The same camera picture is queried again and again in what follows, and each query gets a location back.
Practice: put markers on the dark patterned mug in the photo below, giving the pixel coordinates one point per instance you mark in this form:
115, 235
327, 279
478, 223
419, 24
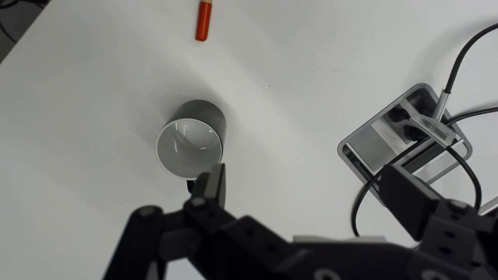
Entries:
188, 150

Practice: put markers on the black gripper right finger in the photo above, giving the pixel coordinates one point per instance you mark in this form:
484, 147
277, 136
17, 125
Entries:
409, 196

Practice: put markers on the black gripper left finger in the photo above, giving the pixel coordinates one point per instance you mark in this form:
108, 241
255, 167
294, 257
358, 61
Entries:
215, 184

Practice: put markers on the red and tan marker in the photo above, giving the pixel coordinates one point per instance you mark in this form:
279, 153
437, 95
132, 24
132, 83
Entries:
202, 24

